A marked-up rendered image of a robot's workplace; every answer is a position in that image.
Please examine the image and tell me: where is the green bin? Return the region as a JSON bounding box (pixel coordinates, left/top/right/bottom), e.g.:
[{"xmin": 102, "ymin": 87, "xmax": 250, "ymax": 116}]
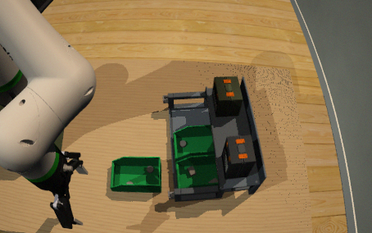
[
  {"xmin": 111, "ymin": 157, "xmax": 161, "ymax": 193},
  {"xmin": 176, "ymin": 154, "xmax": 218, "ymax": 189},
  {"xmin": 174, "ymin": 125, "xmax": 214, "ymax": 162}
]

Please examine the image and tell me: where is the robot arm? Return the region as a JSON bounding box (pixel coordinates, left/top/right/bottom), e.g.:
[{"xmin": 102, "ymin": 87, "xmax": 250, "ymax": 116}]
[{"xmin": 0, "ymin": 0, "xmax": 96, "ymax": 190}]

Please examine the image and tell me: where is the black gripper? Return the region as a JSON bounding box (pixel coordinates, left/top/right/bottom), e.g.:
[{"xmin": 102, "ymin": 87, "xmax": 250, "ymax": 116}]
[{"xmin": 49, "ymin": 151, "xmax": 88, "ymax": 229}]

